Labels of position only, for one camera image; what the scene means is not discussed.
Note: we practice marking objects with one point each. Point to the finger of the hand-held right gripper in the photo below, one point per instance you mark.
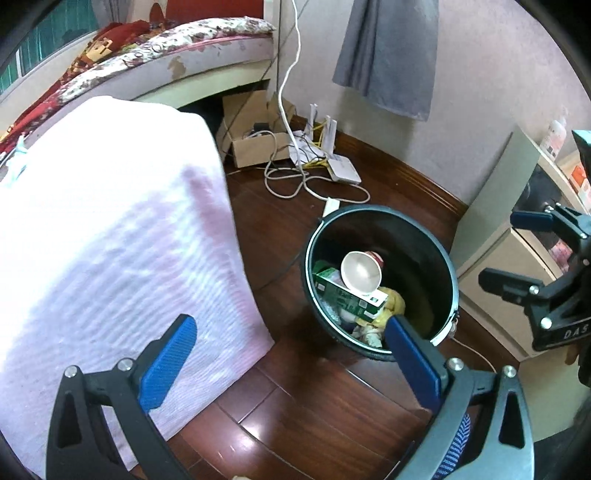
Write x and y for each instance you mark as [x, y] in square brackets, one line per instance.
[531, 219]
[505, 280]

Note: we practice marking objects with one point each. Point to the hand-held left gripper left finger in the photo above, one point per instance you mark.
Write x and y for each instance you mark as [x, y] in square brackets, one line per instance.
[168, 364]

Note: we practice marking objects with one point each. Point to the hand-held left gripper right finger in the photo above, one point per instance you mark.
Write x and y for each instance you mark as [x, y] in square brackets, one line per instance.
[413, 364]

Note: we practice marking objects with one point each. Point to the yellow wrapper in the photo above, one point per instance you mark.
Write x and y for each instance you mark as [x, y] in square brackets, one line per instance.
[395, 302]

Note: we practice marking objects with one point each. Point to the black trash bin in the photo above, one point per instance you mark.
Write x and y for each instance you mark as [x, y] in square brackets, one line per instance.
[415, 249]

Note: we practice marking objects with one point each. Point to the green drink carton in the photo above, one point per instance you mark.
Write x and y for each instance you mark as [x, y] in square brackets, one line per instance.
[341, 295]

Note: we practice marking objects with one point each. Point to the white paper cup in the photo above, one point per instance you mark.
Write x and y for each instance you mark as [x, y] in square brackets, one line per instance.
[360, 274]

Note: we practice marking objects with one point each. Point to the beige cabinet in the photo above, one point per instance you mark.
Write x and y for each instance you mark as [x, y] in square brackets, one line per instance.
[489, 207]

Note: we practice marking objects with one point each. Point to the white crumpled tissue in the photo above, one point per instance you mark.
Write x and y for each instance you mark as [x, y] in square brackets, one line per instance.
[367, 333]

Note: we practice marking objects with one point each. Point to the orange box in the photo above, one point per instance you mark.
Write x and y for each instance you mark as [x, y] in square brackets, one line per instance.
[579, 177]

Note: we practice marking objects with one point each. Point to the pink white bottle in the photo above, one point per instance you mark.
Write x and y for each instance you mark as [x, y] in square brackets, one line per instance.
[556, 134]

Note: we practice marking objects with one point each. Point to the blue striped clothing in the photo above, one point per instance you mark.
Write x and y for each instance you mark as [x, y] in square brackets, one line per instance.
[455, 445]

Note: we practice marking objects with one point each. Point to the white power strip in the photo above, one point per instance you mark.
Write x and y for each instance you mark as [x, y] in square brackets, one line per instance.
[331, 206]

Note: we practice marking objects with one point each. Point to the flat white router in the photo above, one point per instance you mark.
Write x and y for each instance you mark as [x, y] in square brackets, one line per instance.
[342, 170]

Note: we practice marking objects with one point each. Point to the grey hanging towel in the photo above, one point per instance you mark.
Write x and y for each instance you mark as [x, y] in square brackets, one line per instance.
[388, 50]

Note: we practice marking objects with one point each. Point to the white router with antennas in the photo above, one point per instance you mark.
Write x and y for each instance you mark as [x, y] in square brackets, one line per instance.
[318, 143]

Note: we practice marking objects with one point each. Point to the cardboard box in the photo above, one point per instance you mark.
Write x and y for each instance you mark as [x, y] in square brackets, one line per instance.
[251, 152]

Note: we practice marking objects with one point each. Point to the black power adapter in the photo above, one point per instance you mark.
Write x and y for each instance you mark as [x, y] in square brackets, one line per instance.
[261, 127]

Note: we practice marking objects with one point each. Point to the light blue face mask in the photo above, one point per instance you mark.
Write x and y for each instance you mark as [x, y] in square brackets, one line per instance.
[17, 157]

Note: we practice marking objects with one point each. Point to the floral bed mattress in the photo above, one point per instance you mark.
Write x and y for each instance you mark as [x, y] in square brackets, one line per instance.
[194, 46]

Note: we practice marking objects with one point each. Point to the red yellow printed blanket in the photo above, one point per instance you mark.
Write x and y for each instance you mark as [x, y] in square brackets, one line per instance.
[92, 50]

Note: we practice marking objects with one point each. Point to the green curtain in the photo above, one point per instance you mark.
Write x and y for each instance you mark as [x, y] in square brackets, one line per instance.
[41, 44]

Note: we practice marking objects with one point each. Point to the red white headboard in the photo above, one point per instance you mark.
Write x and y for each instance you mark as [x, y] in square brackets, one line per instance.
[207, 8]

